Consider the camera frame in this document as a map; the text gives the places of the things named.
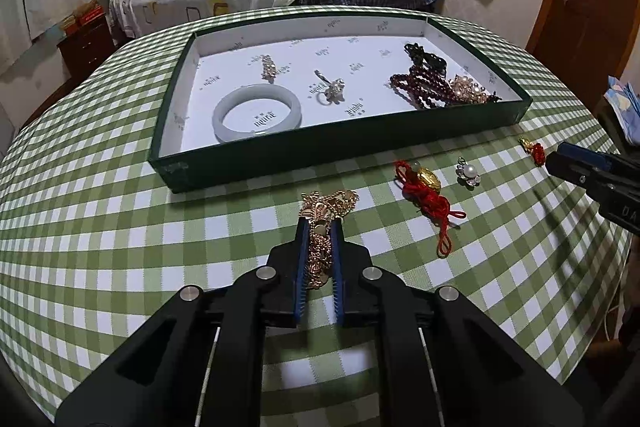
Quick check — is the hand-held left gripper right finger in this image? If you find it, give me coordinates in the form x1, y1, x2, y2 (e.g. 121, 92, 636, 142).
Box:
327, 217, 601, 427

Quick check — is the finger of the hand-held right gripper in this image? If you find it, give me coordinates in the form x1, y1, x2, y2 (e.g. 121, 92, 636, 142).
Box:
557, 141, 640, 174
545, 151, 640, 204

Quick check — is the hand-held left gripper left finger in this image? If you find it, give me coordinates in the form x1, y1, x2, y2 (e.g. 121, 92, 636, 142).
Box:
55, 217, 311, 427

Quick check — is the gold charm with red knot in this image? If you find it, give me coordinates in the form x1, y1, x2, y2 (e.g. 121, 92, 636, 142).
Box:
518, 135, 546, 166

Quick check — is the gold chain necklace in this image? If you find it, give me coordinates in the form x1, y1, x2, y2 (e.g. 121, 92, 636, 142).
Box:
300, 188, 361, 290

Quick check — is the pearl rhinestone brooch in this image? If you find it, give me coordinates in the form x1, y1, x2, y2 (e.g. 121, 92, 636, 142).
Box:
447, 74, 501, 105

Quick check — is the dark red bead bracelet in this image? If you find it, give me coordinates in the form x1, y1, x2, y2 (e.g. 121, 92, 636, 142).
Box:
390, 59, 463, 110

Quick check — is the dark green jewelry tray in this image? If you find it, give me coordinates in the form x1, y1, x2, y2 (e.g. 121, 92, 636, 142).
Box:
148, 13, 532, 194

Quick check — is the pale jade bangle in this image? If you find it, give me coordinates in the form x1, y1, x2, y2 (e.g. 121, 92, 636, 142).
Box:
212, 83, 303, 142

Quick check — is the black hair ornament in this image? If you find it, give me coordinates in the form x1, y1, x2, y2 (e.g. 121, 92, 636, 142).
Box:
404, 42, 447, 70

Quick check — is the silver rhinestone ring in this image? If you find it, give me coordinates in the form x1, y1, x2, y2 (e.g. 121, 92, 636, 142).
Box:
308, 69, 346, 104

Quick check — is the pile of folded cloths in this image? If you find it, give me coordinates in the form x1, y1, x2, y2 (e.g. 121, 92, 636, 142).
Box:
602, 76, 640, 122

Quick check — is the pearl flower pendant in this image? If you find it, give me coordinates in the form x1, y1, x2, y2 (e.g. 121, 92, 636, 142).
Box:
456, 157, 482, 189

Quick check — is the green checkered tablecloth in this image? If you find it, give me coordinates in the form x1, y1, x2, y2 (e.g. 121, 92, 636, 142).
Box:
0, 5, 633, 418

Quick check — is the dark wooden nightstand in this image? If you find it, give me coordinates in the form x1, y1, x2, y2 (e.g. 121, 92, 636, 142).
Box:
57, 14, 118, 75

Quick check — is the red box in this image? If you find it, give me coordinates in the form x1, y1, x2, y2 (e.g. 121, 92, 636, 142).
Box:
75, 2, 104, 25

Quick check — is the gold pendant on red cord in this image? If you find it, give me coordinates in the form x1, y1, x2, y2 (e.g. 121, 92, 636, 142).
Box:
393, 159, 467, 256

